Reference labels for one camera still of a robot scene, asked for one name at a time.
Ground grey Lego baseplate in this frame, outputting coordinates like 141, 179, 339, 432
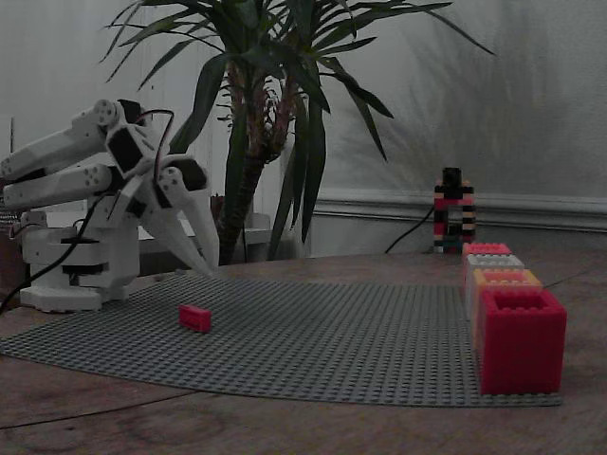
0, 273, 564, 410

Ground brown perforated chair back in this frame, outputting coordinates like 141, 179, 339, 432
0, 203, 30, 291

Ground small red Lego brick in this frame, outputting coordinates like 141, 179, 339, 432
178, 304, 213, 335

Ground thin black camera cable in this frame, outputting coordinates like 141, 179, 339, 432
383, 213, 438, 254

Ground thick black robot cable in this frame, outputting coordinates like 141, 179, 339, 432
0, 191, 119, 317

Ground green yucca plant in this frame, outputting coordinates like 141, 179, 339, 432
98, 0, 498, 265

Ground white brick box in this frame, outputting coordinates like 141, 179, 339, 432
464, 254, 525, 322

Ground orange brick box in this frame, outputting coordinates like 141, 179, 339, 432
471, 267, 544, 355

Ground red and black servo wire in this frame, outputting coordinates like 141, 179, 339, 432
136, 109, 176, 185

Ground large red brick box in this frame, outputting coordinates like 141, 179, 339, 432
478, 288, 569, 396

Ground multicolour striped brick tower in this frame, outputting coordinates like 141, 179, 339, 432
432, 178, 476, 255

